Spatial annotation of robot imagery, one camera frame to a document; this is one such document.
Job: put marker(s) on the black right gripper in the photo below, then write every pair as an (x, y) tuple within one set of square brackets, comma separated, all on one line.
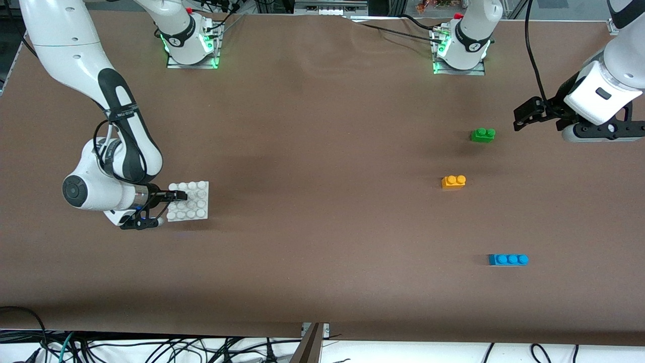
[(157, 195)]

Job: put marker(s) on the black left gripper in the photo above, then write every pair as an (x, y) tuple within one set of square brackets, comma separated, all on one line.
[(550, 107)]

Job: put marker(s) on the white studded base plate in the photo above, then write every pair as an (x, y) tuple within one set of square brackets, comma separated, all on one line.
[(196, 206)]

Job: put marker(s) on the yellow two-stud block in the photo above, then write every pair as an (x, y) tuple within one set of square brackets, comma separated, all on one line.
[(453, 182)]

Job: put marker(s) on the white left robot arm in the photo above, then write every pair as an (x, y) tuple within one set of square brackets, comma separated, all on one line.
[(625, 65)]

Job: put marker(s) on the green two-stud block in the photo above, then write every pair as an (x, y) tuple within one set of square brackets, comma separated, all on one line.
[(482, 136)]

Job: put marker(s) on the blue three-stud block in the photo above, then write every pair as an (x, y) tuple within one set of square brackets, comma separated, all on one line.
[(508, 260)]

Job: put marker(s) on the brown table cover sheet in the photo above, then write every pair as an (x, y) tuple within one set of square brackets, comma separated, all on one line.
[(302, 252)]

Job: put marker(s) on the orange red background clutter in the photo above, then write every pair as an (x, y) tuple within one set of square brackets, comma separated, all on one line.
[(433, 5)]

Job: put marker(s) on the aluminium frame profile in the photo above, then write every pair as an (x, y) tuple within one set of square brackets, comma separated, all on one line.
[(612, 26)]

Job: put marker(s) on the small metal edge bracket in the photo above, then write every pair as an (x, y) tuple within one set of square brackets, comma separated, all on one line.
[(326, 330)]

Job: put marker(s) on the dark slanted post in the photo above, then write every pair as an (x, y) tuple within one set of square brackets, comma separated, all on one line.
[(308, 350)]

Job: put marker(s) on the white perforated rail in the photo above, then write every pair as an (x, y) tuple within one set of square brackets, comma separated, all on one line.
[(330, 7)]

